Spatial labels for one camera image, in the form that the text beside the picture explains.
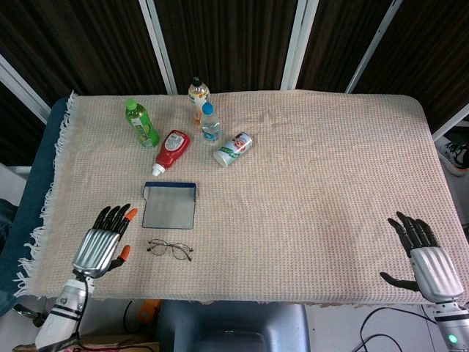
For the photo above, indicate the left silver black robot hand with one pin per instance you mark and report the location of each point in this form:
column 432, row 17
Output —
column 93, row 251

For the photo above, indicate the thin-framed eyeglasses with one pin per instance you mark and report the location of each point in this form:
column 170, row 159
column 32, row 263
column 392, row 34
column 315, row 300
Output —
column 179, row 252

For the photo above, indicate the dark blue table cover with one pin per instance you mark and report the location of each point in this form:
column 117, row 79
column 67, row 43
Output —
column 33, row 190

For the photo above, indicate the white black sneaker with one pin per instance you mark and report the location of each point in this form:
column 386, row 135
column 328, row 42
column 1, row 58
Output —
column 454, row 157

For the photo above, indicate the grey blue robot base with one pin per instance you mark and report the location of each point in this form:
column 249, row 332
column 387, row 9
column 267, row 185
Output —
column 234, row 326

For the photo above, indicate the white green printed can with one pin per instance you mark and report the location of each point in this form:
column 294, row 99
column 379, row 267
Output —
column 232, row 149

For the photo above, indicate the orange plastic object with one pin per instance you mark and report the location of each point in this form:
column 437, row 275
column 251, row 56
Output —
column 150, row 311

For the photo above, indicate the beige waffle weave cloth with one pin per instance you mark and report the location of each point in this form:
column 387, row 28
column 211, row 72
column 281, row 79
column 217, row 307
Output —
column 293, row 220

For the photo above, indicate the green tea bottle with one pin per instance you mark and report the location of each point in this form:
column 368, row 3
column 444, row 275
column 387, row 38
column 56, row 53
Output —
column 141, row 126

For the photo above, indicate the clear water bottle blue cap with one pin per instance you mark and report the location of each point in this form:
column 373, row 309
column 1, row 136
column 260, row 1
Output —
column 211, row 128

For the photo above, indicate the blue glasses case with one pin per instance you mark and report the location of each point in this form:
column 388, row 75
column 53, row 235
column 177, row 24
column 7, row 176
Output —
column 168, row 209

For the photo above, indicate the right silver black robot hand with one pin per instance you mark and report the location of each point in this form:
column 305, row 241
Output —
column 434, row 273

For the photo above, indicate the orange drink bottle black cap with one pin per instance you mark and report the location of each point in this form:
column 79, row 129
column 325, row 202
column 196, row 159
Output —
column 198, row 95

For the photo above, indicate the red ketchup squeeze bottle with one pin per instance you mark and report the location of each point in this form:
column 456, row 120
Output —
column 171, row 148

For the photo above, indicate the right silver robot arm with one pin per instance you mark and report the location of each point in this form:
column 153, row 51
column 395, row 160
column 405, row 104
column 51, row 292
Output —
column 452, row 322

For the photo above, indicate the white screen frame post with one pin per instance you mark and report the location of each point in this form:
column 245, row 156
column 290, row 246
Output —
column 298, row 44
column 373, row 47
column 452, row 124
column 159, row 44
column 22, row 88

